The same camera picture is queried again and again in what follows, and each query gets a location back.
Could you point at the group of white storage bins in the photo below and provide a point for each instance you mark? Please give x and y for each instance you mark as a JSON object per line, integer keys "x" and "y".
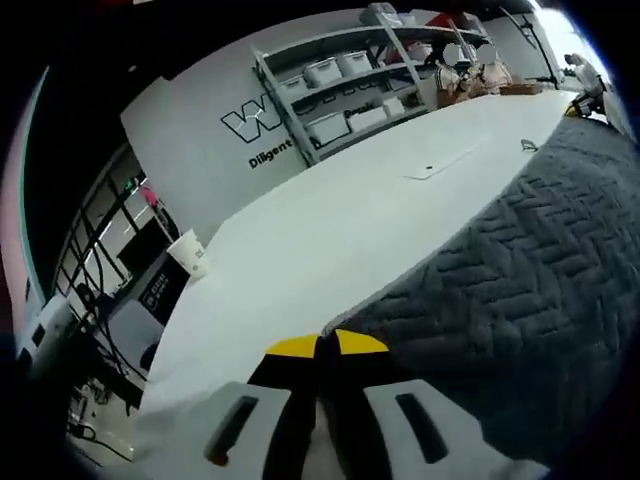
{"x": 322, "y": 72}

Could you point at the person's left hand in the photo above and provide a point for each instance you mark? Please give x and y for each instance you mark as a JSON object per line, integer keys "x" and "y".
{"x": 327, "y": 445}

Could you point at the wooden tray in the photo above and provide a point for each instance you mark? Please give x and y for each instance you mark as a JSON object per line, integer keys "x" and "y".
{"x": 520, "y": 89}

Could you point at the black sign board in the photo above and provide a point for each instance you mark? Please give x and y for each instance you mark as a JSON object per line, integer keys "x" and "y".
{"x": 160, "y": 295}

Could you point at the black display screen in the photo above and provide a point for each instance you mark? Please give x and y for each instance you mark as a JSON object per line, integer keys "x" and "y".
{"x": 137, "y": 247}

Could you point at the white paper cup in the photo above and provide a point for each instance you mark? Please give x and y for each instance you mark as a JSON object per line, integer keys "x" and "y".
{"x": 189, "y": 255}

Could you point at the grey metal shelving rack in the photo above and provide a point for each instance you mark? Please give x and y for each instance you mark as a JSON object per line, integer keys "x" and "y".
{"x": 281, "y": 102}

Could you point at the pink object on pole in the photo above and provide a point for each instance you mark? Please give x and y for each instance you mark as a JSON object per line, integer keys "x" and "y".
{"x": 148, "y": 195}

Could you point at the white table cover plate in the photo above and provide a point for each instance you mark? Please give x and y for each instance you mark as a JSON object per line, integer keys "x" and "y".
{"x": 440, "y": 162}

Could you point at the black monitor stand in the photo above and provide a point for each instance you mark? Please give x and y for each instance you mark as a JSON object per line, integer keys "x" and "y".
{"x": 541, "y": 55}

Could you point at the grey plush towel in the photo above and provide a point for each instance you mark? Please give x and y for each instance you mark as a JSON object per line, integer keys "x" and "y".
{"x": 525, "y": 260}

